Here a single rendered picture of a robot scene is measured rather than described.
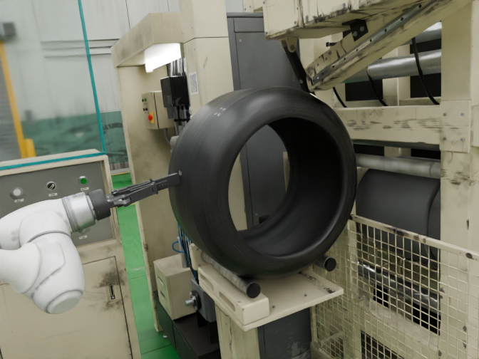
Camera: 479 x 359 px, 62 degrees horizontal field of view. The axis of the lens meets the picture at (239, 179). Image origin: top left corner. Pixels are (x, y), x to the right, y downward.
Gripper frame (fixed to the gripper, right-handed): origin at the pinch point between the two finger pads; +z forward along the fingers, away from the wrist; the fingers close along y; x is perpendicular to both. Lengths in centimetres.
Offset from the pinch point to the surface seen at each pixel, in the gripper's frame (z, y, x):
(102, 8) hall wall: 188, 904, -224
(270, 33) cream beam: 55, 21, -34
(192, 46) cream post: 29, 30, -35
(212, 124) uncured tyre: 14.3, -7.1, -12.4
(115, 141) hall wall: 125, 898, 75
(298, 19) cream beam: 55, 4, -35
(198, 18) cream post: 32, 27, -43
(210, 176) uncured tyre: 8.5, -11.5, -0.4
